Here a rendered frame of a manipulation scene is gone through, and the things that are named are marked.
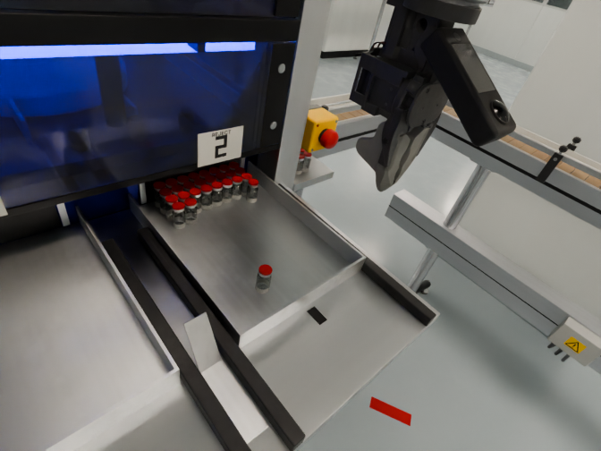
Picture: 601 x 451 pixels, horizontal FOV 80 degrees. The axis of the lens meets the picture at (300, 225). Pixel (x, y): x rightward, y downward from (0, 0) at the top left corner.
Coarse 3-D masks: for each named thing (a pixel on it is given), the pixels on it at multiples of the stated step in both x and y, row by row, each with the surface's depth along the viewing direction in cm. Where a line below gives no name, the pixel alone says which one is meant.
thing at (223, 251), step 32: (160, 224) 62; (224, 224) 66; (256, 224) 67; (288, 224) 69; (320, 224) 66; (192, 256) 58; (224, 256) 60; (256, 256) 61; (288, 256) 62; (320, 256) 64; (352, 256) 63; (224, 288) 55; (288, 288) 57; (320, 288) 55; (224, 320) 48; (256, 320) 51
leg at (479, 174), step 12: (480, 168) 120; (468, 180) 126; (480, 180) 122; (468, 192) 126; (456, 204) 131; (468, 204) 129; (456, 216) 133; (432, 252) 146; (420, 264) 152; (432, 264) 150; (420, 276) 154
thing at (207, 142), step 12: (216, 132) 57; (228, 132) 59; (240, 132) 60; (204, 144) 57; (216, 144) 58; (228, 144) 60; (240, 144) 62; (204, 156) 58; (228, 156) 62; (240, 156) 63
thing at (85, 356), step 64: (0, 256) 51; (64, 256) 53; (0, 320) 44; (64, 320) 46; (128, 320) 48; (0, 384) 39; (64, 384) 40; (128, 384) 42; (0, 448) 35; (64, 448) 35
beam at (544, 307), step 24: (408, 192) 151; (408, 216) 147; (432, 216) 141; (432, 240) 142; (456, 240) 134; (480, 240) 135; (456, 264) 137; (480, 264) 130; (504, 264) 126; (504, 288) 126; (528, 288) 120; (552, 288) 121; (528, 312) 123; (552, 312) 117; (576, 312) 114; (600, 336) 109; (600, 360) 111
